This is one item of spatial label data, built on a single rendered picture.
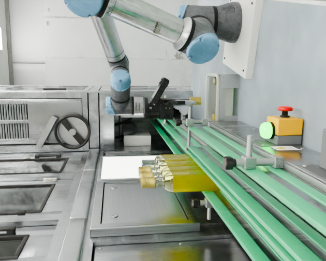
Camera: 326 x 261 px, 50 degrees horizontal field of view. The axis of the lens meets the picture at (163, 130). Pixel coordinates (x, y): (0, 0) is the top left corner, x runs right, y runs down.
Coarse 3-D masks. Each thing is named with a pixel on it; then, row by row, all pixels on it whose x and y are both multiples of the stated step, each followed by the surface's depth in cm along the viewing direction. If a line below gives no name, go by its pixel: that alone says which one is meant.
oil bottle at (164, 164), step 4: (160, 164) 120; (164, 164) 119; (168, 164) 119; (172, 164) 119; (176, 164) 119; (180, 164) 119; (184, 164) 119; (188, 164) 119; (192, 164) 119; (196, 164) 119; (160, 168) 118
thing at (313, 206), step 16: (192, 128) 127; (208, 128) 127; (224, 144) 101; (256, 176) 70; (272, 176) 71; (288, 176) 70; (272, 192) 62; (288, 192) 60; (304, 192) 62; (320, 192) 61; (304, 208) 53; (320, 208) 54; (320, 224) 48
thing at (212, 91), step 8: (208, 80) 151; (208, 88) 152; (216, 88) 136; (208, 96) 153; (216, 96) 137; (208, 104) 153; (216, 104) 137; (208, 112) 154; (216, 112) 138; (208, 120) 154; (216, 120) 138
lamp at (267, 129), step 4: (264, 124) 92; (268, 124) 91; (272, 124) 91; (260, 128) 93; (264, 128) 91; (268, 128) 91; (272, 128) 91; (260, 132) 93; (264, 132) 91; (268, 132) 91; (272, 132) 91; (264, 136) 92; (268, 136) 91; (272, 136) 91
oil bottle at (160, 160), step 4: (176, 156) 129; (180, 156) 129; (184, 156) 129; (188, 156) 129; (160, 160) 124; (164, 160) 124; (168, 160) 124; (172, 160) 124; (176, 160) 124; (180, 160) 124; (184, 160) 124; (188, 160) 125; (192, 160) 125; (156, 164) 125
